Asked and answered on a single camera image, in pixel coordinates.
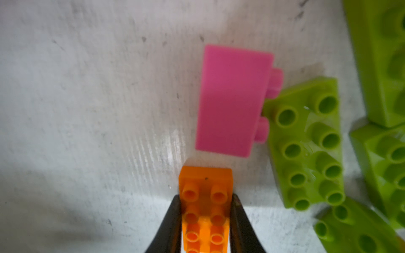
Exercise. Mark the pink lego brick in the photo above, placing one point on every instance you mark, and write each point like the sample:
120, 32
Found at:
234, 85

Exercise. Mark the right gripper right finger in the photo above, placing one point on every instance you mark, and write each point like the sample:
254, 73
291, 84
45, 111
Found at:
242, 236

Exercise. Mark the green lego brick centre left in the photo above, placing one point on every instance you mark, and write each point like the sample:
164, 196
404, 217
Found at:
305, 143

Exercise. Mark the green lego brick centre top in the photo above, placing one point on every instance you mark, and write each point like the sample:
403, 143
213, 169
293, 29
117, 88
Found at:
377, 30

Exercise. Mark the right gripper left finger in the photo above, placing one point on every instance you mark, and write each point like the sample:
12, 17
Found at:
168, 236

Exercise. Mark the small green lego brick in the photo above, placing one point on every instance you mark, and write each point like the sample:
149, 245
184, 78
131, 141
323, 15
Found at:
352, 227

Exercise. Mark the orange lego brick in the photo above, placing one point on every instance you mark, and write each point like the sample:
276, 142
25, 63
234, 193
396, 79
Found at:
206, 196

